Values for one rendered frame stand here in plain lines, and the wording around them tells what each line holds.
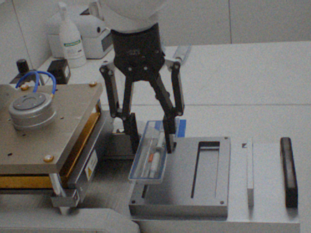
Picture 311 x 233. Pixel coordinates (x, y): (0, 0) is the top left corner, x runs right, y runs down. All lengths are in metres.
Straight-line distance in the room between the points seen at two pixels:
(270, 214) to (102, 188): 0.35
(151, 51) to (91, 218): 0.29
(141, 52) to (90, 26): 1.13
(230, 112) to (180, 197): 0.72
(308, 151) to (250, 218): 0.55
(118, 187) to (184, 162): 0.16
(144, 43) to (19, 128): 0.28
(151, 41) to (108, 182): 0.36
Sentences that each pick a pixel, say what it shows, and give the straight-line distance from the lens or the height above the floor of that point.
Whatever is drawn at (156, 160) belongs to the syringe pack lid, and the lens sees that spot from 0.80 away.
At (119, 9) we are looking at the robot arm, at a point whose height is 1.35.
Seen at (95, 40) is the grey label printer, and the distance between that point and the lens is 1.84.
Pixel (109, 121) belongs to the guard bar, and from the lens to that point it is 0.94.
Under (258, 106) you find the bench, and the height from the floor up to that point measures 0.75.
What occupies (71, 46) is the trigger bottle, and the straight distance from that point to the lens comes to 1.81.
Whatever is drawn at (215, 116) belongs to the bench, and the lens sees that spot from 1.46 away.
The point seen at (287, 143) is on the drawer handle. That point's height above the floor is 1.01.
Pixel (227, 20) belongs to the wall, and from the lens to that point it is 3.38.
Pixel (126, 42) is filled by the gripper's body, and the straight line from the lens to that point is 0.70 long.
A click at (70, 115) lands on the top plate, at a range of 0.85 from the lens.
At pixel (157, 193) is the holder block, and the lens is 0.83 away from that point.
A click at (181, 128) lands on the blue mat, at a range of 1.41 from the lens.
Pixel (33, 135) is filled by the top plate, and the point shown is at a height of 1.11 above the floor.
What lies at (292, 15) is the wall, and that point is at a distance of 3.35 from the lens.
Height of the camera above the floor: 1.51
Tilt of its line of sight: 31 degrees down
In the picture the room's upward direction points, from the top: 9 degrees counter-clockwise
